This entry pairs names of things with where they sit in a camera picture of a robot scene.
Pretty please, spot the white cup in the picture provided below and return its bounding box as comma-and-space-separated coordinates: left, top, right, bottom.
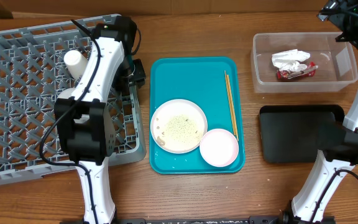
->
63, 50, 88, 80

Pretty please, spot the grey bowl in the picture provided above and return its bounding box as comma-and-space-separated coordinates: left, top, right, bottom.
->
58, 88, 75, 99

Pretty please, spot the white tissue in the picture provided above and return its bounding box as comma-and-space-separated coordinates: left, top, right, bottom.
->
272, 49, 311, 72

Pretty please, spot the red snack wrapper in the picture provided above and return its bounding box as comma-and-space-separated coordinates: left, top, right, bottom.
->
276, 62, 318, 80

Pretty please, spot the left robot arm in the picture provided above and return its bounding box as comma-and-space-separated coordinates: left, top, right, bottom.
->
54, 16, 146, 223

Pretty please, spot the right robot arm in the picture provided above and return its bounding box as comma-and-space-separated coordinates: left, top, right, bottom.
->
277, 1, 358, 223

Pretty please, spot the grey dishwasher rack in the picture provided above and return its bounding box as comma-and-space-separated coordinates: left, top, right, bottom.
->
0, 13, 147, 187

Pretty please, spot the teal serving tray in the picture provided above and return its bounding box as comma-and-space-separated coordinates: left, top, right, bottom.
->
149, 57, 246, 174

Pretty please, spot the large white plate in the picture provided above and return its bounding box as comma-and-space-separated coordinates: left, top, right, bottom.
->
150, 99, 208, 154

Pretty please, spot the left wooden chopstick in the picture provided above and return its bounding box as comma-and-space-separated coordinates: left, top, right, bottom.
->
223, 70, 237, 137

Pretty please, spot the wooden chopstick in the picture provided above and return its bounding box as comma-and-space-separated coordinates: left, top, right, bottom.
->
223, 70, 237, 137
226, 73, 239, 141

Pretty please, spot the small pink plate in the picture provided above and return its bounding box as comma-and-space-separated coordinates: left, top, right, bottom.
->
200, 128, 239, 167

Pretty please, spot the right wooden chopstick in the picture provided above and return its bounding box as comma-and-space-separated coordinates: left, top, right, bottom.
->
226, 73, 239, 141

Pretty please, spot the black tray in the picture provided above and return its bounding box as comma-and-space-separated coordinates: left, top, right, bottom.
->
259, 105, 344, 164

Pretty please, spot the clear plastic bin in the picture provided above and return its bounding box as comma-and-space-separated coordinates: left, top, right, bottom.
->
250, 32, 358, 93

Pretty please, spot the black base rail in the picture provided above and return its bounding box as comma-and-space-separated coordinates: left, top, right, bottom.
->
116, 215, 335, 224

